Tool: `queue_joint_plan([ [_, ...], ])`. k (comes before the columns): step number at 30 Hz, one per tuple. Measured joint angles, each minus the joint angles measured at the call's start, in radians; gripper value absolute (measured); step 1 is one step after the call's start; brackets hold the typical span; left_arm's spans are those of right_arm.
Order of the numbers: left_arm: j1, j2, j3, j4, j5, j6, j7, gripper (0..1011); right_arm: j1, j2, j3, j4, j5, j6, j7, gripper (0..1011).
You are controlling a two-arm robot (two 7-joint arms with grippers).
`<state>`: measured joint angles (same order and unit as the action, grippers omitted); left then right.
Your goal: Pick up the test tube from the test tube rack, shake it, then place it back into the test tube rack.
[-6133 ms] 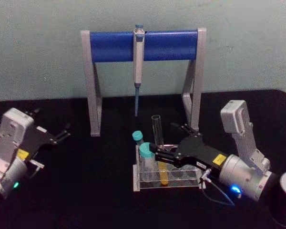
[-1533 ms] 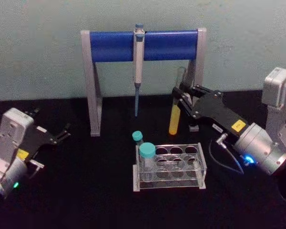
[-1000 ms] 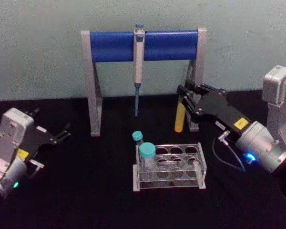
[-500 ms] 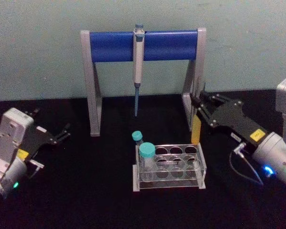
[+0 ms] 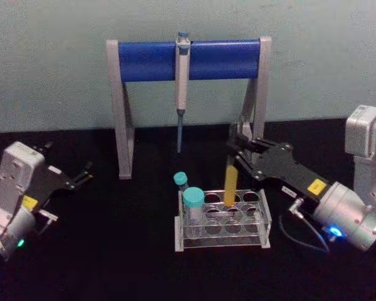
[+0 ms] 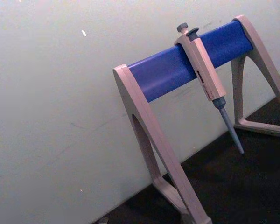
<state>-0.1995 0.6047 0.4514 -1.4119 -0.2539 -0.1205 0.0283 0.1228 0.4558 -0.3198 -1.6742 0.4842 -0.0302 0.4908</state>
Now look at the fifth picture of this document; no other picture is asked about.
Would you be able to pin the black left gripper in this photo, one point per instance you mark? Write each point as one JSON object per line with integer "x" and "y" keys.
{"x": 45, "y": 188}

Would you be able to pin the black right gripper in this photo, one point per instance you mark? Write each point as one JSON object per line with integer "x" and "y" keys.
{"x": 285, "y": 169}

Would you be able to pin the yellow plastic tube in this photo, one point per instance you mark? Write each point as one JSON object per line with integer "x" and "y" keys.
{"x": 230, "y": 185}

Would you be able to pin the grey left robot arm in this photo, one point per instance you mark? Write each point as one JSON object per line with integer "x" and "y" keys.
{"x": 9, "y": 200}

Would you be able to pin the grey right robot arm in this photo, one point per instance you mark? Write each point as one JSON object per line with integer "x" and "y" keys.
{"x": 347, "y": 210}

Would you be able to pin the small teal capped clear tube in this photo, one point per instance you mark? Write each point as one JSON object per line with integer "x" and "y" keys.
{"x": 180, "y": 179}

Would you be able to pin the large teal capped clear tube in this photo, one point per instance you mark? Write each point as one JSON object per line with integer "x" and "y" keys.
{"x": 193, "y": 203}

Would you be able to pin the clear acrylic tube rack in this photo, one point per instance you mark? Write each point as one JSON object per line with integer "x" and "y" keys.
{"x": 232, "y": 229}

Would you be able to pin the white pipette with blue tip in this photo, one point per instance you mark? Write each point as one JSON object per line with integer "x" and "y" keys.
{"x": 182, "y": 84}

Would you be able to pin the black table cloth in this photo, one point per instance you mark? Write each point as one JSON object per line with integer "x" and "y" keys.
{"x": 112, "y": 269}

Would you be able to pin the grey stand with blue bar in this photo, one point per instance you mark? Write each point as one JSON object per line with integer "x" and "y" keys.
{"x": 150, "y": 61}

